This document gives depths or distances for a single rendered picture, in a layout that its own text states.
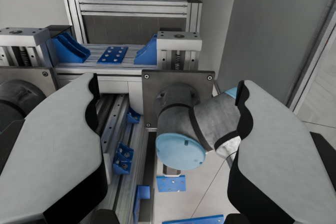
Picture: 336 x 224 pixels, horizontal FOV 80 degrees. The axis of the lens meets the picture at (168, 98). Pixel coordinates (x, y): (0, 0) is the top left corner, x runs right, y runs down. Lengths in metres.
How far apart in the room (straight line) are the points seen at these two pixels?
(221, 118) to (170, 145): 0.13
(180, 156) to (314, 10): 0.61
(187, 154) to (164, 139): 0.06
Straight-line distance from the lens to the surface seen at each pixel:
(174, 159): 0.50
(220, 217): 3.57
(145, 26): 1.42
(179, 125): 0.48
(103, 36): 1.50
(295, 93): 0.82
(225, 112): 0.45
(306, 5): 0.86
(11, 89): 0.74
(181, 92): 0.59
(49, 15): 1.84
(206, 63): 1.76
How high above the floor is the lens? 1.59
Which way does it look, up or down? 57 degrees down
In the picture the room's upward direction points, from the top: 180 degrees counter-clockwise
